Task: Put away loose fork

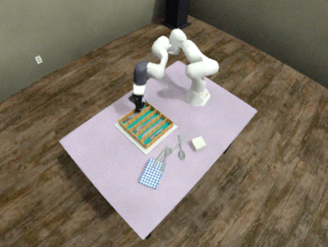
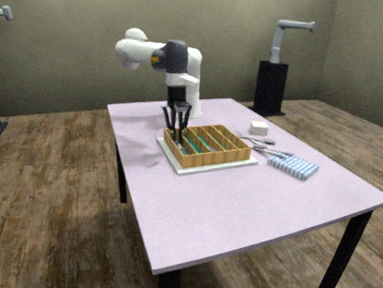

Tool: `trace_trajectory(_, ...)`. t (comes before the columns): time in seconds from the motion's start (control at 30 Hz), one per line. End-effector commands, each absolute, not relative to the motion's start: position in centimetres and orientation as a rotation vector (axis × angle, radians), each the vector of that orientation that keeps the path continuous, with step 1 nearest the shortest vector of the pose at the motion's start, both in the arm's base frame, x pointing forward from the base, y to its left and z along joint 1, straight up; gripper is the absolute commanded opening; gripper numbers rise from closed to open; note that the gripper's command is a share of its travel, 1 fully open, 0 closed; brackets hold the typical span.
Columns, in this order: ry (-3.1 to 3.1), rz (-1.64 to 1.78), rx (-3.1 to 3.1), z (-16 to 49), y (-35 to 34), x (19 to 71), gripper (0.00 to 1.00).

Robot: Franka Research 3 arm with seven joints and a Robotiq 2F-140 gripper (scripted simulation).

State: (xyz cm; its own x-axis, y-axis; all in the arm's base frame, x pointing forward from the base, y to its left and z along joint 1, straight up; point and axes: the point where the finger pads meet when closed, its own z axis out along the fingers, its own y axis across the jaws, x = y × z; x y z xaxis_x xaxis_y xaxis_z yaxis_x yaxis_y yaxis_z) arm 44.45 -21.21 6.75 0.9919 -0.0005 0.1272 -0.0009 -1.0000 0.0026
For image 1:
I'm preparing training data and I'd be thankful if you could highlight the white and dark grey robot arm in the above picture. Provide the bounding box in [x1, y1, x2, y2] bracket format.
[128, 29, 219, 107]

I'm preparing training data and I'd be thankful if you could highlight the blue and white checked towel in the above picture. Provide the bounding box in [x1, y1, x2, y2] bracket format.
[139, 159, 166, 190]

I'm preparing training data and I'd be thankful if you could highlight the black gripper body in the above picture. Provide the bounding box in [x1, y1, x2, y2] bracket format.
[136, 94, 144, 100]

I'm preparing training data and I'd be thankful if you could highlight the wooden cutlery tray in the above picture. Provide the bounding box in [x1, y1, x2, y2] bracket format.
[119, 101, 173, 149]

